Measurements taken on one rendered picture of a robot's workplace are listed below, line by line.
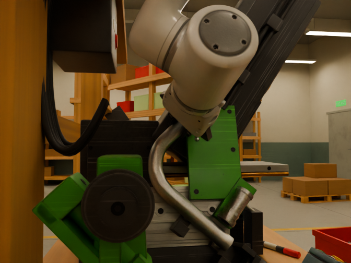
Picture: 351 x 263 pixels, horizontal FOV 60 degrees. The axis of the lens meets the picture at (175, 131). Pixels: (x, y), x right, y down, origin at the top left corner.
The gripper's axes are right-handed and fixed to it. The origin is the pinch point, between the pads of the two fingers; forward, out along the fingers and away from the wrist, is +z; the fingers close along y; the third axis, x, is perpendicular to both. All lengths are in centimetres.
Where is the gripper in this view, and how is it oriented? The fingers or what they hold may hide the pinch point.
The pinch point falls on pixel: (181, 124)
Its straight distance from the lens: 63.7
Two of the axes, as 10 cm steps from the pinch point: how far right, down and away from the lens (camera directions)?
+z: -1.4, 3.0, 9.4
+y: -7.1, -6.9, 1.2
